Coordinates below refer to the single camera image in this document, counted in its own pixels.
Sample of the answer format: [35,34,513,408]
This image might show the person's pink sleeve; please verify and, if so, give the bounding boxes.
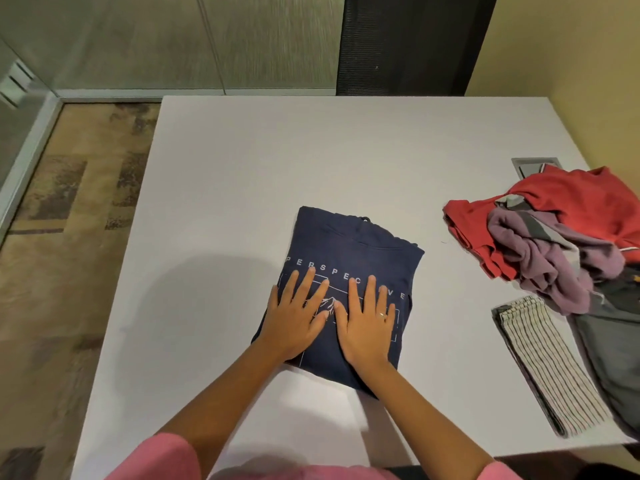
[105,433,203,480]
[482,460,523,480]

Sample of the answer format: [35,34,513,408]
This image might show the person's left hand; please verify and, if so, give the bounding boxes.
[257,267,331,365]

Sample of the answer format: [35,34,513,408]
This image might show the person's right forearm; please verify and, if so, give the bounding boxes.
[357,362,496,480]

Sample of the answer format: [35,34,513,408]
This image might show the black mesh office chair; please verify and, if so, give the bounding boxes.
[335,0,499,97]

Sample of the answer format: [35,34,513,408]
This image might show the grey table cable hatch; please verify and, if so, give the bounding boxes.
[511,157,562,179]

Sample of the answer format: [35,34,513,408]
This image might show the striped knit top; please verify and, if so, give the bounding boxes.
[492,294,613,439]

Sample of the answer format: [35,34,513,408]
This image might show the black orange backpack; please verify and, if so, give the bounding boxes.
[569,264,640,441]

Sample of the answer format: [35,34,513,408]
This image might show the navy blue hoodie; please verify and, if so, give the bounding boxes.
[251,205,426,399]

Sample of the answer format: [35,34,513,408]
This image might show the metal glass door bracket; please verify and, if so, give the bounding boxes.
[0,59,35,109]

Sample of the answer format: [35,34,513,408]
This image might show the mauve striped t-shirt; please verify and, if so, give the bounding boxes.
[487,194,626,315]

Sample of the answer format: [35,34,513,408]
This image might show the red garment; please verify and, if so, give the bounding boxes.
[443,164,640,281]

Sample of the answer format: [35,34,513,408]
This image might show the person's pink shirt torso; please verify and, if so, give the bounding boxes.
[209,463,401,480]

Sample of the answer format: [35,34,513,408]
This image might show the person's left forearm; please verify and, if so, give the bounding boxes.
[159,344,286,471]

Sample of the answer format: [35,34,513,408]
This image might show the person's right hand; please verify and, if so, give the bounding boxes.
[333,274,397,377]

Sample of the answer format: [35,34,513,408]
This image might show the person's left pink sleeve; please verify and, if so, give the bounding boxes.
[105,433,203,480]

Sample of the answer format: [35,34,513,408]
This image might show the person's right pink sleeve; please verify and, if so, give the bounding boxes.
[482,460,523,480]

